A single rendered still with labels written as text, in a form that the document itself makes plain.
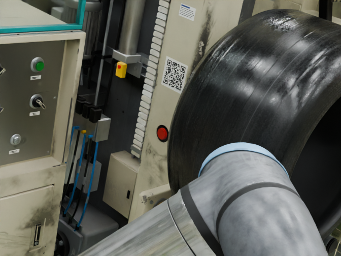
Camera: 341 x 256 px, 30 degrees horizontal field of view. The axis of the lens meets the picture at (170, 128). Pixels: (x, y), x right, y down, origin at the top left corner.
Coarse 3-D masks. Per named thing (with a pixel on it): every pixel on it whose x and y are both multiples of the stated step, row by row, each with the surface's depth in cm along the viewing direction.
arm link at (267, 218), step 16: (256, 192) 76; (272, 192) 75; (288, 192) 76; (240, 208) 75; (256, 208) 74; (272, 208) 73; (288, 208) 74; (304, 208) 76; (224, 224) 76; (240, 224) 74; (256, 224) 73; (272, 224) 72; (288, 224) 72; (304, 224) 73; (224, 240) 76; (240, 240) 73; (256, 240) 72; (272, 240) 71; (288, 240) 71; (304, 240) 72; (320, 240) 74
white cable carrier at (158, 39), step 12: (168, 0) 156; (168, 12) 158; (156, 36) 161; (156, 48) 162; (156, 60) 162; (156, 72) 163; (144, 84) 167; (144, 96) 167; (144, 108) 168; (144, 120) 169; (144, 132) 170
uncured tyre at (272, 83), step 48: (240, 48) 130; (288, 48) 126; (336, 48) 126; (192, 96) 130; (240, 96) 124; (288, 96) 120; (336, 96) 125; (192, 144) 130; (288, 144) 120; (336, 144) 167; (336, 192) 164
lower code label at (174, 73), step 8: (168, 64) 158; (176, 64) 156; (184, 64) 154; (168, 72) 158; (176, 72) 157; (184, 72) 155; (168, 80) 159; (176, 80) 157; (184, 80) 155; (176, 88) 157
